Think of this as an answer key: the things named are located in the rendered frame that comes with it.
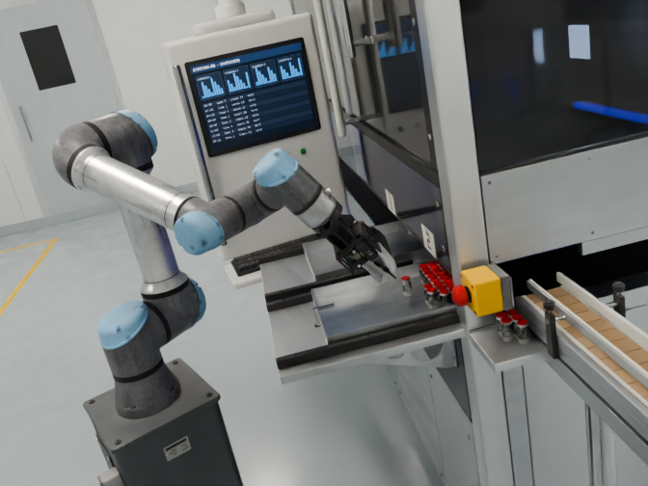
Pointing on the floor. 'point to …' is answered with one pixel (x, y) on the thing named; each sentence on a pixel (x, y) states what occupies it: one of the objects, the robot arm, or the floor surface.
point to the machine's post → (463, 219)
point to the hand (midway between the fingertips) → (391, 272)
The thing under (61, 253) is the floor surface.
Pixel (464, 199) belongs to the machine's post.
